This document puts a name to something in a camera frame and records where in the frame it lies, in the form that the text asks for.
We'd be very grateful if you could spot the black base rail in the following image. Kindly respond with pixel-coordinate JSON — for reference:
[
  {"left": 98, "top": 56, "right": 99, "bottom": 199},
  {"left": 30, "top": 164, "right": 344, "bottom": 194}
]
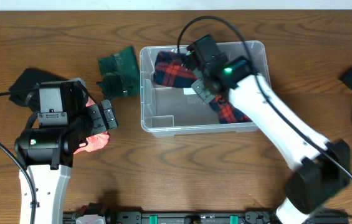
[{"left": 62, "top": 203, "right": 350, "bottom": 224}]

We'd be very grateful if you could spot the clear plastic storage bin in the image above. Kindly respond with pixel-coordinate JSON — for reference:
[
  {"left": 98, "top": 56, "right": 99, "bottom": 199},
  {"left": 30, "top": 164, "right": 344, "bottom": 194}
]
[{"left": 140, "top": 45, "right": 258, "bottom": 137}]

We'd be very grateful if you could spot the black folded cloth left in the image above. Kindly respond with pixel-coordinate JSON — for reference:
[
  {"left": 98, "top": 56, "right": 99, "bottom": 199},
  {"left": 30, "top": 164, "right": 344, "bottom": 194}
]
[{"left": 9, "top": 68, "right": 66, "bottom": 112}]

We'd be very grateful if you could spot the red navy plaid shirt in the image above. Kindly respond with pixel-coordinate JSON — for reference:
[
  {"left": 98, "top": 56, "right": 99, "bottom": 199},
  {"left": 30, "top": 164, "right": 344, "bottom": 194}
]
[{"left": 153, "top": 51, "right": 251, "bottom": 124}]

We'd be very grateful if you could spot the dark green folded cloth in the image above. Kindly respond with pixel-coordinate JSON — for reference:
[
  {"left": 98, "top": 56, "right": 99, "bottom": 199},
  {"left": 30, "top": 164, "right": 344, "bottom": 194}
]
[{"left": 97, "top": 46, "right": 140, "bottom": 100}]

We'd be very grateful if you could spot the white label in bin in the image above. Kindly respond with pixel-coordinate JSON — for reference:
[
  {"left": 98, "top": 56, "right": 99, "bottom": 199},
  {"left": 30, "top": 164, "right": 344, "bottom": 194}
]
[{"left": 183, "top": 88, "right": 196, "bottom": 95}]

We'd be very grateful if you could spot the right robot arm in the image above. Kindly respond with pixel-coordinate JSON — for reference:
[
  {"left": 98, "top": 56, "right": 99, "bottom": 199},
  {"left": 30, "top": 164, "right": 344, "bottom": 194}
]
[{"left": 183, "top": 50, "right": 352, "bottom": 223}]

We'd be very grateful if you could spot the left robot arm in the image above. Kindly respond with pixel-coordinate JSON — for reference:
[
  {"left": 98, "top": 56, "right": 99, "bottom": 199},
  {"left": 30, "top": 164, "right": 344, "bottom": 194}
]
[{"left": 15, "top": 100, "right": 117, "bottom": 223}]

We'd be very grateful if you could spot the pink salmon garment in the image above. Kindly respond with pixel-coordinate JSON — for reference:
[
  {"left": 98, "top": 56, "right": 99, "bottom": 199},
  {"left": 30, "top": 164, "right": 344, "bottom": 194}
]
[{"left": 72, "top": 96, "right": 110, "bottom": 156}]

